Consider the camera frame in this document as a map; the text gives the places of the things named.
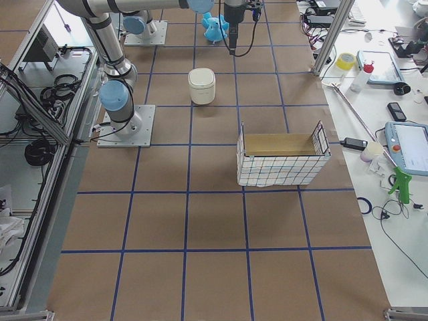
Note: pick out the grey control box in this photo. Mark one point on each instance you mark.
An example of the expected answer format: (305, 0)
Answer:
(43, 49)

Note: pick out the green handled reacher grabber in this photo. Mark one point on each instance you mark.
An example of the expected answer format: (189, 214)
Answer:
(402, 179)

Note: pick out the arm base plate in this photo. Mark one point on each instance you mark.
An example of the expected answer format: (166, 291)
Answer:
(138, 131)
(158, 38)

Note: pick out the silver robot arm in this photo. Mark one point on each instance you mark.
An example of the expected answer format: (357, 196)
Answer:
(139, 23)
(116, 95)

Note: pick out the blue teach pendant far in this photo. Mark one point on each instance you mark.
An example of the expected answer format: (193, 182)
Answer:
(386, 70)

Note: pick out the white plastic cup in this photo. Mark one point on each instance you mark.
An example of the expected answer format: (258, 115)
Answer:
(371, 151)

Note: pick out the black power brick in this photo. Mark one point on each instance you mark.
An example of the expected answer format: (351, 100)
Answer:
(319, 21)

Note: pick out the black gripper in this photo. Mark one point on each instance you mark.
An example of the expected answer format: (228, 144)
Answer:
(231, 13)

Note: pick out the white bottle red cap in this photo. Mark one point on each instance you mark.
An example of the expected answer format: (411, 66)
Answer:
(362, 78)

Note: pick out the black tape roll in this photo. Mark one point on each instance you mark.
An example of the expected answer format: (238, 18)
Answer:
(401, 88)

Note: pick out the blue teach pendant near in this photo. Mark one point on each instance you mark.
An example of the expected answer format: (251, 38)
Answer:
(407, 146)

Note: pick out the blue teddy bear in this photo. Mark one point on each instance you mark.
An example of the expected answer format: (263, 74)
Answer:
(215, 27)

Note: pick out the blue teach pendant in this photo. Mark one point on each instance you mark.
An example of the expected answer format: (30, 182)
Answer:
(407, 146)
(386, 70)

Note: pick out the checkered cardboard box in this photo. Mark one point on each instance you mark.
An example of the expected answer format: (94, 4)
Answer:
(265, 160)

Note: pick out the aluminium frame post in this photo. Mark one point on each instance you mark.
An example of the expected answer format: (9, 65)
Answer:
(338, 21)

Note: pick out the white trash can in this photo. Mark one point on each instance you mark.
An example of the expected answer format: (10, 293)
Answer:
(202, 85)

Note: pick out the yellow tape roll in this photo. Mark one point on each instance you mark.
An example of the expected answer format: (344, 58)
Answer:
(345, 61)

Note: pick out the black power adapter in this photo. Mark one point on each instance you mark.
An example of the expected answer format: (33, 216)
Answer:
(354, 143)

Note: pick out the black phone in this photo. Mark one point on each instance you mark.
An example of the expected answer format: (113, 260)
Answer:
(396, 112)

